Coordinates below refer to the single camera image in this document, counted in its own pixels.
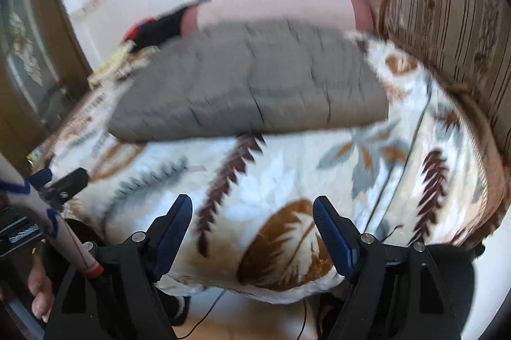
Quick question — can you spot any brown quilted seat cover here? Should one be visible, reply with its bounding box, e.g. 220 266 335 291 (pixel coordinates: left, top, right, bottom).
447 84 504 249

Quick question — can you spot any yellow cloth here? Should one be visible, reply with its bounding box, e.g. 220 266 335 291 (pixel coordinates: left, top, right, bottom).
88 44 134 85

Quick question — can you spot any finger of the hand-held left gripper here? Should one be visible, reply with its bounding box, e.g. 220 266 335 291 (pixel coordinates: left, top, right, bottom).
40 167 89 205
27 169 53 187

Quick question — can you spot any red garment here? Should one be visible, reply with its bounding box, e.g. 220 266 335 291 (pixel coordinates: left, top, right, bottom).
122 17 156 41

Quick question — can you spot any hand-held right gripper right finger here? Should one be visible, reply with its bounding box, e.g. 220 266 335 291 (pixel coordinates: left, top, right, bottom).
312 195 464 340

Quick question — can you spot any black garment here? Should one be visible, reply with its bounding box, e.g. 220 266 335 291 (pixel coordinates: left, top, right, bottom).
133 0 212 49

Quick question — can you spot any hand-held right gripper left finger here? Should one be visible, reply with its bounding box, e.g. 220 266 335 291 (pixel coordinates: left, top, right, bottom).
44 194 193 340

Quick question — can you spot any leaf print blanket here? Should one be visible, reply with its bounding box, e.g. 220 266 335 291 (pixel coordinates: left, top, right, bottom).
40 32 492 305

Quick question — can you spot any striped sofa back cushion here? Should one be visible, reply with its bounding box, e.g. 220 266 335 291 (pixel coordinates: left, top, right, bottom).
379 0 511 149

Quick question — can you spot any pink sofa armrest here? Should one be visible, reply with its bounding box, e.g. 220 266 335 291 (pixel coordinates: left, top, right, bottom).
181 0 376 35

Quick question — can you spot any olive quilted hooded jacket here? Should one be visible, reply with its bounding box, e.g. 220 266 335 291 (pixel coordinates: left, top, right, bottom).
108 18 390 143

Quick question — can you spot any person's left hand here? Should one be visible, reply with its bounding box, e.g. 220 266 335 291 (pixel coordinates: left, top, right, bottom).
28 249 55 325

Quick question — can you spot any wooden door with glass panel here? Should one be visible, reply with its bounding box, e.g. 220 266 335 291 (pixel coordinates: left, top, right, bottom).
0 0 92 173

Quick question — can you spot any black shoe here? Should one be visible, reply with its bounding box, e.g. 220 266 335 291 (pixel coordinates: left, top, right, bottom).
157 294 192 327

